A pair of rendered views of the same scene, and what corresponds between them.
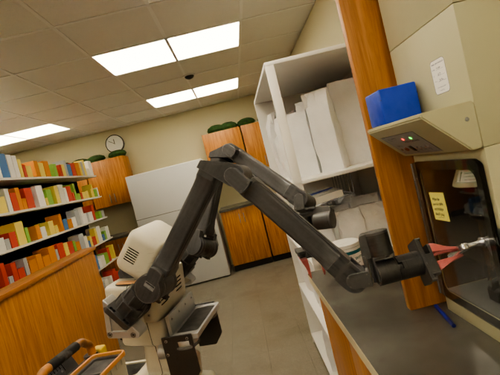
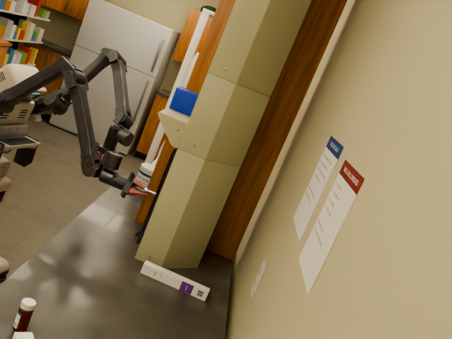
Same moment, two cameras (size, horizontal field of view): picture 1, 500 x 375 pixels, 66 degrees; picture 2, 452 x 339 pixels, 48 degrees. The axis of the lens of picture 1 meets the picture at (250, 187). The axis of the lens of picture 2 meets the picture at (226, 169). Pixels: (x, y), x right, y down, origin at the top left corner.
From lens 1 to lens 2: 1.28 m
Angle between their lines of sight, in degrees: 9
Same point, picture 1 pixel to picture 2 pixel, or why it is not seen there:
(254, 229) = not seen: hidden behind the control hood
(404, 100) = (187, 102)
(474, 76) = (194, 113)
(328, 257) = (85, 150)
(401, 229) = (159, 173)
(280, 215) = (79, 114)
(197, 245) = (52, 100)
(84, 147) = not seen: outside the picture
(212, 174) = (61, 67)
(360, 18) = (217, 39)
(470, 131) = (176, 136)
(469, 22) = (209, 87)
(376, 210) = not seen: hidden behind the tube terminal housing
